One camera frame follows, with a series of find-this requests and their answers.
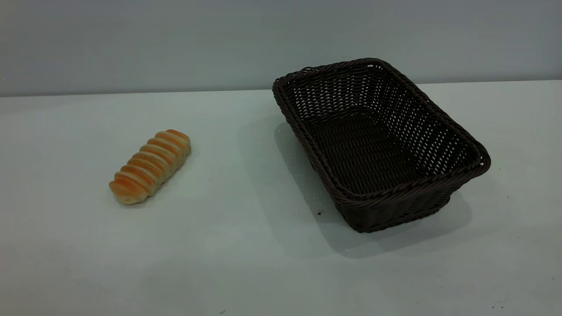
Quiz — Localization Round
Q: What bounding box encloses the dark brown woven basket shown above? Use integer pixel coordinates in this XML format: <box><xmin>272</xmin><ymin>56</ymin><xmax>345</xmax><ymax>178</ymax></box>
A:
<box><xmin>272</xmin><ymin>57</ymin><xmax>491</xmax><ymax>233</ymax></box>

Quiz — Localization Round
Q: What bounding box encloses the striped orange bread roll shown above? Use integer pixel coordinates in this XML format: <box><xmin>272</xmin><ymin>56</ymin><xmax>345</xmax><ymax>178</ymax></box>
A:
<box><xmin>108</xmin><ymin>129</ymin><xmax>192</xmax><ymax>205</ymax></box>

